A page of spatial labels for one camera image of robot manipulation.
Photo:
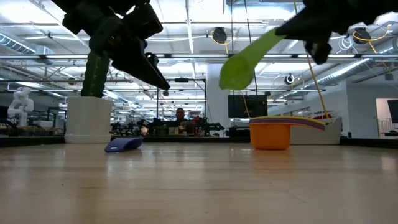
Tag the green cactus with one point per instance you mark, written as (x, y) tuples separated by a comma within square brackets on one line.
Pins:
[(94, 77)]

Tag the purple measuring cup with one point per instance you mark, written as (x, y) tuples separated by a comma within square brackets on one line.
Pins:
[(124, 144)]

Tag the white planter pot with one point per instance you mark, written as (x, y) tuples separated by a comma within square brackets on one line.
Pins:
[(88, 118)]

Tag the black metal frame rig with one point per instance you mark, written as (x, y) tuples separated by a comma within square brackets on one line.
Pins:
[(186, 80)]

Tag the black wall screen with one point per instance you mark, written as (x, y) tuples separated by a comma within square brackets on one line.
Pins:
[(247, 105)]

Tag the black background robot arms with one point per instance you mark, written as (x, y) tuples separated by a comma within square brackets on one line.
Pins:
[(211, 126)]

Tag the person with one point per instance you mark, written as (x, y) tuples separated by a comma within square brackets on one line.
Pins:
[(180, 119)]

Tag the orange measuring cup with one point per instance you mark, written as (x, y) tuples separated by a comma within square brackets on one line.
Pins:
[(270, 137)]

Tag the green measuring cup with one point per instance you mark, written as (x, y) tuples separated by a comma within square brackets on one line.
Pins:
[(239, 70)]

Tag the grey plastic basket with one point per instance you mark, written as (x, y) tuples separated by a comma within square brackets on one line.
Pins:
[(314, 135)]

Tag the black aluminium table frame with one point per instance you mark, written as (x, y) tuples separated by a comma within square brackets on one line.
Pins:
[(46, 140)]

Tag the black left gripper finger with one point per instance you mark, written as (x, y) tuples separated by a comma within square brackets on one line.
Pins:
[(152, 59), (143, 70)]

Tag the blue measuring cup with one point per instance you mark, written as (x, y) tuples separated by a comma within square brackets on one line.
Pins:
[(280, 122)]

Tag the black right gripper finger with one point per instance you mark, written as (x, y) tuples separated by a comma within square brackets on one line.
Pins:
[(297, 29), (318, 51)]

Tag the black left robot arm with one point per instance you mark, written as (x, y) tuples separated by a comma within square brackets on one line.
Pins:
[(93, 3)]

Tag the white building column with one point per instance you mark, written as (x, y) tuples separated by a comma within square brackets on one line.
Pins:
[(214, 102)]

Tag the dark desk monitor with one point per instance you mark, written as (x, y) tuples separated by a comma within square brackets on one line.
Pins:
[(393, 110)]

